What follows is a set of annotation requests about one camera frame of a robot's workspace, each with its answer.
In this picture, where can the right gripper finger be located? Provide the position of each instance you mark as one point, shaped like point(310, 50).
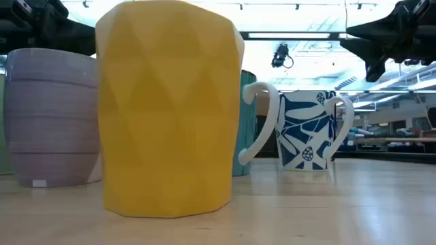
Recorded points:
point(385, 24)
point(371, 51)

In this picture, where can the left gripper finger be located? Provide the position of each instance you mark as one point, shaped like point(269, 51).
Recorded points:
point(51, 10)
point(71, 35)

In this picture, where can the lavender ceramic mug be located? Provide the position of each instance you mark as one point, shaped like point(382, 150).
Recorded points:
point(51, 119)

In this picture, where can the white blue patterned mug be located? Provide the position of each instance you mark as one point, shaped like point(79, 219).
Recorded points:
point(299, 129)

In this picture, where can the green mug brown rim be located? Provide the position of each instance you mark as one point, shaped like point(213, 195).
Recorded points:
point(4, 136)

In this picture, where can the yellow faceted mug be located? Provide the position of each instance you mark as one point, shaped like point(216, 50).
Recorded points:
point(163, 119)

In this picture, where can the wooden workbench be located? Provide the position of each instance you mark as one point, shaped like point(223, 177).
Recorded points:
point(391, 139)

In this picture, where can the black room partition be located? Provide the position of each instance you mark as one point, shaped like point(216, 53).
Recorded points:
point(260, 132)

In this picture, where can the black overhead camera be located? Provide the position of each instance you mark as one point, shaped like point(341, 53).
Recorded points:
point(280, 56)

